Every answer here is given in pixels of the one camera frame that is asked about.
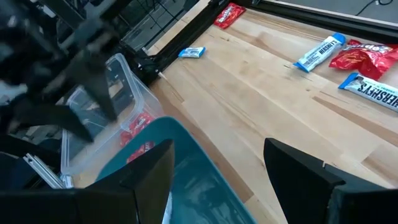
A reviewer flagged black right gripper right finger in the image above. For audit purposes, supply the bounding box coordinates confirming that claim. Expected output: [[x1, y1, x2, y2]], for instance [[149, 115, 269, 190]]
[[263, 138, 398, 224]]

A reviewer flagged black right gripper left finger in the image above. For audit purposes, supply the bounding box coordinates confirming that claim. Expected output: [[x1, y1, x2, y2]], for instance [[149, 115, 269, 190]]
[[0, 138, 175, 224]]

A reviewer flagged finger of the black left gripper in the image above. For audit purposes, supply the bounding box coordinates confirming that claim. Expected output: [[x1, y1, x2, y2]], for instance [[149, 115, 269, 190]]
[[68, 52, 119, 123], [8, 103, 95, 144]]

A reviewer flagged red Skittles candy bag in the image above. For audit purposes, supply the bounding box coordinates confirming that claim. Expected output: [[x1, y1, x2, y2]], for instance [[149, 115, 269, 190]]
[[213, 2, 247, 30], [119, 111, 156, 147], [126, 141, 156, 165], [328, 39, 398, 81]]

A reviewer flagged white blue Hershey's candy bar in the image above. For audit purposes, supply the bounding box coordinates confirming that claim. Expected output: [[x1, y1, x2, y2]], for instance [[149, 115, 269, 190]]
[[292, 32, 347, 73], [177, 46, 206, 59], [338, 72, 398, 113]]

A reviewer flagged clear plastic bin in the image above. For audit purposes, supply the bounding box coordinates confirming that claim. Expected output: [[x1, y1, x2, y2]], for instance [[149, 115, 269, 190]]
[[60, 52, 166, 189]]

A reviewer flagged silver aluminium extrusion piece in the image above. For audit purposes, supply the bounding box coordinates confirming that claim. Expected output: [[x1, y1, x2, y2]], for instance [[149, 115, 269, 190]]
[[22, 152, 75, 190]]

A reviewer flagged teal plastic bin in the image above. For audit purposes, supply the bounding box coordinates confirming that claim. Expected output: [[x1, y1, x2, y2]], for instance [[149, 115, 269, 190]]
[[95, 116, 257, 224]]

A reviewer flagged thin black floor cable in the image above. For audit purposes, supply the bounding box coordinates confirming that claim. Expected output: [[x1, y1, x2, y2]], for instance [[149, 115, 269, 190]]
[[355, 0, 395, 16]]

